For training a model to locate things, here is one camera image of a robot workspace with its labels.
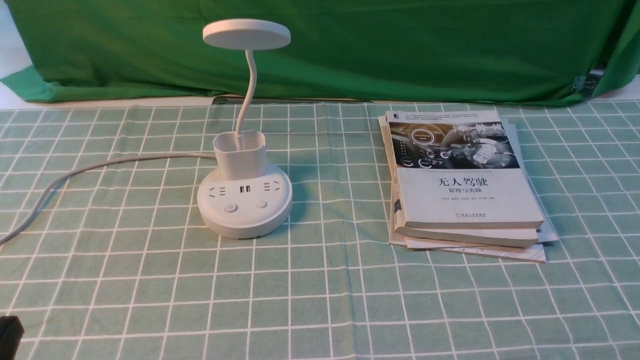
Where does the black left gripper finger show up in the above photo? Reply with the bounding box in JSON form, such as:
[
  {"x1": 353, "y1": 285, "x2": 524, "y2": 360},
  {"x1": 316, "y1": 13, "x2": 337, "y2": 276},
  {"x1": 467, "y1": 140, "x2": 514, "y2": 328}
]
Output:
[{"x1": 0, "y1": 316, "x2": 25, "y2": 360}]

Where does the white desk lamp with sockets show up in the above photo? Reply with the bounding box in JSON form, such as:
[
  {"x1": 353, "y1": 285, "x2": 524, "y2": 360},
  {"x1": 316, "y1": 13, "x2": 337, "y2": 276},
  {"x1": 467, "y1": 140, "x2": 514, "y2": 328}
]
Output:
[{"x1": 197, "y1": 18, "x2": 293, "y2": 239}]

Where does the green checkered tablecloth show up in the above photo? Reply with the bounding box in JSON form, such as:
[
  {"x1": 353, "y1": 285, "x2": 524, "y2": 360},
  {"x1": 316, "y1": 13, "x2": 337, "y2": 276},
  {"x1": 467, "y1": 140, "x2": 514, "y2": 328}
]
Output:
[{"x1": 0, "y1": 100, "x2": 640, "y2": 360}]

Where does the green backdrop cloth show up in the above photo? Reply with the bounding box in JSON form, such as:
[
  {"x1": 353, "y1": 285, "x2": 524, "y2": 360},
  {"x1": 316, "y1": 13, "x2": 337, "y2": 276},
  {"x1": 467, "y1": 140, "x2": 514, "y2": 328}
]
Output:
[{"x1": 2, "y1": 0, "x2": 639, "y2": 106}]

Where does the top book white cover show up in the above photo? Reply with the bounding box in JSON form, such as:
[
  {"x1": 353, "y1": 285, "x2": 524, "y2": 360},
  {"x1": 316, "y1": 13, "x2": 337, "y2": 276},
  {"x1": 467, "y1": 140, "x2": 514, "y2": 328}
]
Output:
[{"x1": 385, "y1": 110, "x2": 545, "y2": 230}]

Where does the bottom thin white book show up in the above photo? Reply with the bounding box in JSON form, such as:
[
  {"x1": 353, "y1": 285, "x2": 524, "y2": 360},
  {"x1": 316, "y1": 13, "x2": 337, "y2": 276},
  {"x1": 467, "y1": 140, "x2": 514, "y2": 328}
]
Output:
[{"x1": 389, "y1": 196, "x2": 559, "y2": 264}]

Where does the metal binder clip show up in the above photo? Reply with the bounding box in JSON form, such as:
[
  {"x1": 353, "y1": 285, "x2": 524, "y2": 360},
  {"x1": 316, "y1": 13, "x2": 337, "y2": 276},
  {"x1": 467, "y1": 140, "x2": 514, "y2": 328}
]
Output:
[{"x1": 571, "y1": 74, "x2": 600, "y2": 99}]

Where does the white lamp power cable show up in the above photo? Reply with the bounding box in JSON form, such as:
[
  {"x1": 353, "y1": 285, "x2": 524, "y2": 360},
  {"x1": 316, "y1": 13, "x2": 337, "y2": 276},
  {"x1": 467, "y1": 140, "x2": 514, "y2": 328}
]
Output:
[{"x1": 0, "y1": 152, "x2": 217, "y2": 246}]

